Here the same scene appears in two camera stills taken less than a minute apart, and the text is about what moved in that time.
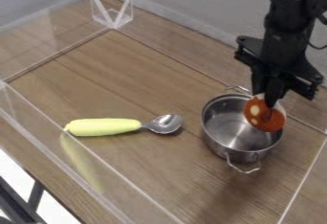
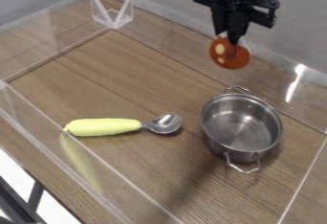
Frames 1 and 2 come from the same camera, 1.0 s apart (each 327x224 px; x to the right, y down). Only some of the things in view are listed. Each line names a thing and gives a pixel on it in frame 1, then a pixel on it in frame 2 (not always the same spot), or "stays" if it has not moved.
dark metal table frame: x=18 y=211 stays
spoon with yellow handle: x=104 y=126 stays
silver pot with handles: x=228 y=133 stays
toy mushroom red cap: x=263 y=117 to x=226 y=56
